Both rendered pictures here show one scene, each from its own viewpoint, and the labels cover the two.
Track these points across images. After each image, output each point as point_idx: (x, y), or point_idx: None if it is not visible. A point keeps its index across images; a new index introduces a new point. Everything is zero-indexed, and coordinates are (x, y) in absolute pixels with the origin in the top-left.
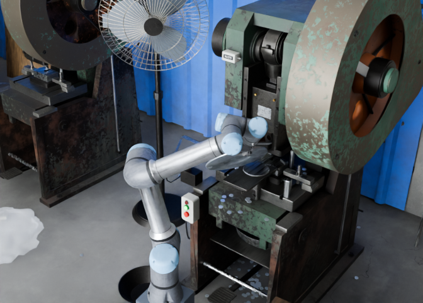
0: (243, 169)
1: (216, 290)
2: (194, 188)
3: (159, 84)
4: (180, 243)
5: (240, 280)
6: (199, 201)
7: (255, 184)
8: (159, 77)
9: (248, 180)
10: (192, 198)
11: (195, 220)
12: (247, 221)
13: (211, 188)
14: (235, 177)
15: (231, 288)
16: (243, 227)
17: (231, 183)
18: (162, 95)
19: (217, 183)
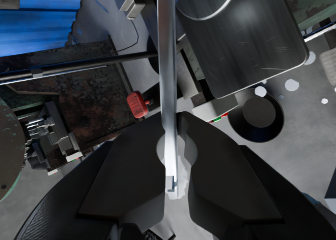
0: (192, 19)
1: (325, 66)
2: (186, 99)
3: (17, 73)
4: (317, 203)
5: (331, 26)
6: (211, 93)
7: (286, 4)
8: (4, 75)
9: (249, 26)
10: (207, 113)
11: (236, 100)
12: (310, 23)
13: (195, 73)
14: (220, 61)
15: (331, 41)
16: (303, 29)
17: (243, 88)
18: (35, 66)
19: (186, 56)
